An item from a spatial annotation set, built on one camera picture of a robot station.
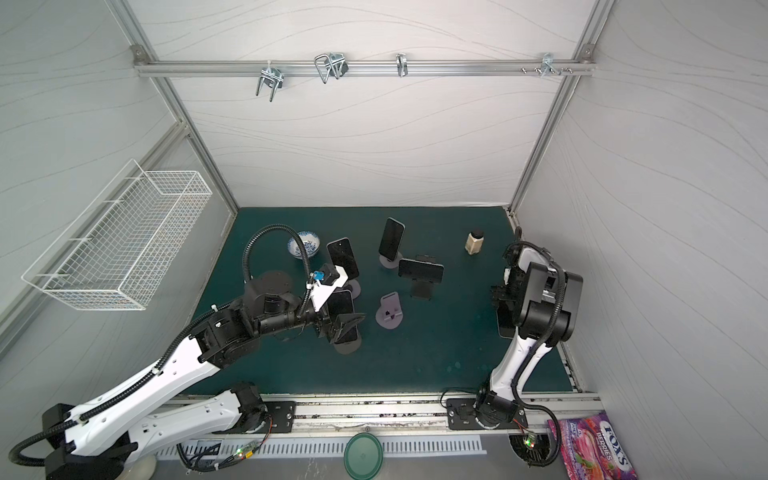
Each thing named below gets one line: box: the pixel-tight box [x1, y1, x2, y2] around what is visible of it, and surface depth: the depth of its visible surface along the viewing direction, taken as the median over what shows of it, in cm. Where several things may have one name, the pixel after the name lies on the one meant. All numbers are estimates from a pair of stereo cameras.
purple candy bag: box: [547, 412, 638, 480], surface depth 69 cm
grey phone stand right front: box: [375, 292, 403, 329], surface depth 88 cm
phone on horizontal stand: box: [398, 258, 445, 284], surface depth 95 cm
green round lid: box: [343, 432, 384, 480], surface depth 61 cm
